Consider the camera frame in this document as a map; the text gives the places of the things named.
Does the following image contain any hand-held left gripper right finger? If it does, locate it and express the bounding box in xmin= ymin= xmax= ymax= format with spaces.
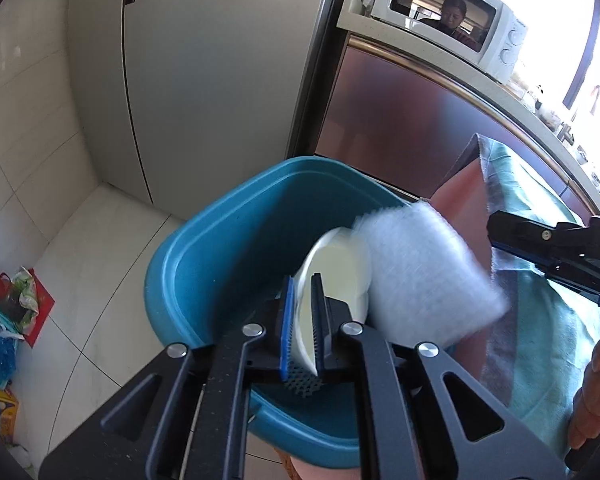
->
xmin=310 ymin=272 xmax=568 ymax=480

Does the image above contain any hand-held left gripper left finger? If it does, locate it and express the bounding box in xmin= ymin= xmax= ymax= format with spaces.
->
xmin=39 ymin=275 xmax=301 ymax=480

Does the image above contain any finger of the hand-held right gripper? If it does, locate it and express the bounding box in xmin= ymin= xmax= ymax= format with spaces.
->
xmin=491 ymin=242 xmax=600 ymax=312
xmin=487 ymin=211 xmax=563 ymax=263

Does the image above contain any blue plastic trash bin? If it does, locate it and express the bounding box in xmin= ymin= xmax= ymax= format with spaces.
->
xmin=144 ymin=156 xmax=421 ymax=468

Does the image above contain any white foam sheet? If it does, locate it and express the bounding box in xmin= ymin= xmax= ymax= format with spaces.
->
xmin=355 ymin=202 xmax=511 ymax=351

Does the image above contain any person's right hand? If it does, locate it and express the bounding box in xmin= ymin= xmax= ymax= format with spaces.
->
xmin=567 ymin=335 xmax=600 ymax=453

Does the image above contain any teal cloth with grey stripe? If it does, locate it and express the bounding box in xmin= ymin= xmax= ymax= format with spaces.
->
xmin=475 ymin=132 xmax=600 ymax=443

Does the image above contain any row of food containers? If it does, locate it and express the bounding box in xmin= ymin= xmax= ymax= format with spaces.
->
xmin=510 ymin=67 xmax=600 ymax=181

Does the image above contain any brown kitchen counter cabinet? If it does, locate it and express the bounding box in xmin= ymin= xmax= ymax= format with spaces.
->
xmin=312 ymin=10 xmax=600 ymax=223

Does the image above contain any white microwave oven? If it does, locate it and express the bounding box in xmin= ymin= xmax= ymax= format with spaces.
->
xmin=370 ymin=0 xmax=528 ymax=81

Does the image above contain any kitchen window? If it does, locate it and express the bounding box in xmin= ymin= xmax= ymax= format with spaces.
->
xmin=495 ymin=0 xmax=600 ymax=131

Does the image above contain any red paper bag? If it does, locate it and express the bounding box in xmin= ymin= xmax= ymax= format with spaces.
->
xmin=0 ymin=269 xmax=56 ymax=347

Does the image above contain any silver refrigerator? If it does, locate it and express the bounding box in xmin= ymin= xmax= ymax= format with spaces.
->
xmin=67 ymin=0 xmax=353 ymax=223

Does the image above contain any green printed plastic bag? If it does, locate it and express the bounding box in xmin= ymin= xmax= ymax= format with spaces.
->
xmin=10 ymin=267 xmax=45 ymax=322

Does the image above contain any orange printed box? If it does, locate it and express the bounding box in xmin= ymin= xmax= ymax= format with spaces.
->
xmin=0 ymin=382 xmax=21 ymax=442

